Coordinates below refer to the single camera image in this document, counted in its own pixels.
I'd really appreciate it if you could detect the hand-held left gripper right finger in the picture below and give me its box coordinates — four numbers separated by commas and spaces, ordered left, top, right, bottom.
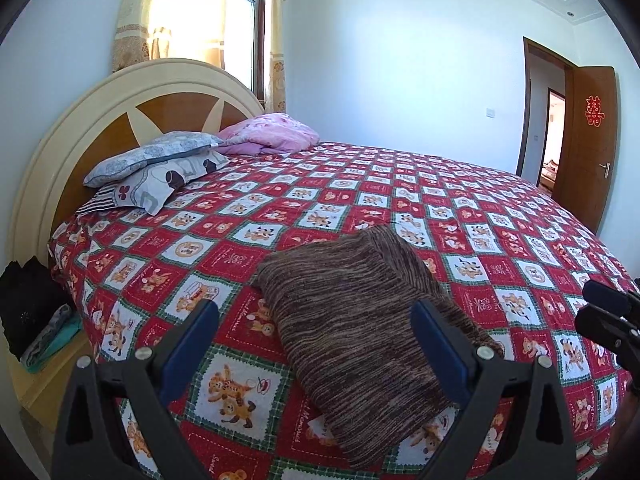
410, 300, 576, 480

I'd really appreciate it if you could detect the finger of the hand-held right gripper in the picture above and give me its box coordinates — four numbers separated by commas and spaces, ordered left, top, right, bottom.
582, 280, 640, 318
575, 305, 640, 356

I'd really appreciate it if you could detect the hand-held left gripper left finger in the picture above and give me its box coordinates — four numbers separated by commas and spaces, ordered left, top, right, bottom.
50, 299, 220, 480

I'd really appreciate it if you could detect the brown knit sweater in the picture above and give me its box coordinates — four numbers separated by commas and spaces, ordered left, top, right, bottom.
252, 225, 506, 471

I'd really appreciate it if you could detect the brown wooden door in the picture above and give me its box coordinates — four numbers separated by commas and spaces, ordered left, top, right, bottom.
550, 66, 617, 235

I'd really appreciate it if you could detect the teal folded cloth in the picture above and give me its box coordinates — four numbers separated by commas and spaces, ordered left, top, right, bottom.
21, 302, 83, 373

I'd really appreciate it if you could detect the wooden nightstand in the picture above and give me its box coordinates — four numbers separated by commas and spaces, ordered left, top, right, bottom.
10, 330, 101, 431

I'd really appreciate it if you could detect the black cloth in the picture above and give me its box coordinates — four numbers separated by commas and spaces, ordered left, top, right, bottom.
0, 256, 71, 361

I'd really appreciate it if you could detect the white patterned pillow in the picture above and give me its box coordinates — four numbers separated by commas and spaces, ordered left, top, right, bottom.
112, 152, 231, 216

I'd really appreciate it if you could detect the striped cloth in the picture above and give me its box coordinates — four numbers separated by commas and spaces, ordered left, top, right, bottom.
75, 184, 123, 216

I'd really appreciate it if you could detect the bed with red patchwork cover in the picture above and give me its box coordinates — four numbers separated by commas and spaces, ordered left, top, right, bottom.
47, 141, 640, 480

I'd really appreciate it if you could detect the grey floral pillow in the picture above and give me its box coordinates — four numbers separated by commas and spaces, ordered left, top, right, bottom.
82, 131, 223, 188

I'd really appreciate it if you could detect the pink pillow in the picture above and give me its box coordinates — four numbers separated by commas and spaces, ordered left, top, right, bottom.
217, 112, 321, 156

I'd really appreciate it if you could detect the cream wooden headboard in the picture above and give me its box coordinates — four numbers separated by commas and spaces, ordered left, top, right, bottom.
7, 57, 266, 361

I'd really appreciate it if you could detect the narrow yellow curtain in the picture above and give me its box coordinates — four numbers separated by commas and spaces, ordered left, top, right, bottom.
263, 0, 288, 113

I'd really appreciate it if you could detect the window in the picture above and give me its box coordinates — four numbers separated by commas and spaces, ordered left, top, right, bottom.
222, 0, 266, 101

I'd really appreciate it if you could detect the wide yellow curtain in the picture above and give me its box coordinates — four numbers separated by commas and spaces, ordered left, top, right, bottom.
111, 0, 231, 73

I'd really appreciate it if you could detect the brown door frame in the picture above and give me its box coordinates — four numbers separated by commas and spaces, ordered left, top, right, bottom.
515, 36, 576, 191

